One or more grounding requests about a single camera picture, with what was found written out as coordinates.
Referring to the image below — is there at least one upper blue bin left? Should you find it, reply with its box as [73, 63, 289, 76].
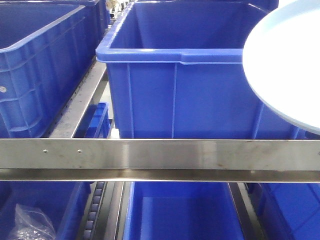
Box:
[0, 0, 107, 138]

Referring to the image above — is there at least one blue plastic bin right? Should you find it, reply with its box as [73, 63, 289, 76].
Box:
[247, 183, 320, 240]

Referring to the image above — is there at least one upper steel shelf rail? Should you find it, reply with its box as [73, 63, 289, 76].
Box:
[0, 138, 320, 183]

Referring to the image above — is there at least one blue plastic bin left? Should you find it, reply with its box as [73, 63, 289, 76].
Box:
[0, 181, 91, 240]

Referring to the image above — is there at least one upper blue bin centre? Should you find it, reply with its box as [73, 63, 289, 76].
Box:
[96, 0, 319, 140]

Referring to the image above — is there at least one small blue crate behind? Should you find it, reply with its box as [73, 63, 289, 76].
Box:
[74, 101, 110, 139]

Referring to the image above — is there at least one steel divider rail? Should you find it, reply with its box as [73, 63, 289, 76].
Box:
[44, 61, 108, 139]

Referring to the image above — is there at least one blue plastic bin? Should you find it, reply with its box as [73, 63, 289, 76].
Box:
[0, 181, 91, 240]
[247, 183, 320, 240]
[123, 181, 244, 240]

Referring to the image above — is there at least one light blue plate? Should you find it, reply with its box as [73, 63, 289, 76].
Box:
[242, 0, 320, 134]

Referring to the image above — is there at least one blue plastic bin centre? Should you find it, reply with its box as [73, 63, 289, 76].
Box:
[123, 181, 244, 240]

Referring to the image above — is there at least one roller track conveyor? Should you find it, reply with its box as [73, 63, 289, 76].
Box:
[82, 181, 107, 240]

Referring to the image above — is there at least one clear plastic bag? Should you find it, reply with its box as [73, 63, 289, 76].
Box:
[7, 203, 56, 240]

